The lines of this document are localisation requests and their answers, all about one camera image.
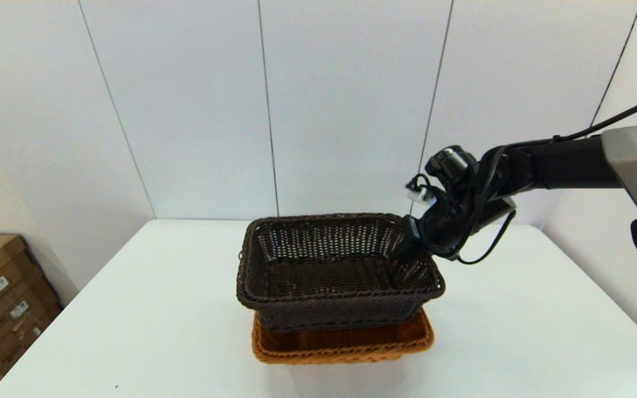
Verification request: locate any dark brown wicker basket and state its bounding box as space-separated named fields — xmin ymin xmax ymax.
xmin=236 ymin=213 xmax=446 ymax=333

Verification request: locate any orange wicker basket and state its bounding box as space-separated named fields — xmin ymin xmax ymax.
xmin=251 ymin=308 xmax=435 ymax=365

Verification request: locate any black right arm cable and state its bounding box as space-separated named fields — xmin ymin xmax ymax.
xmin=406 ymin=90 xmax=637 ymax=267

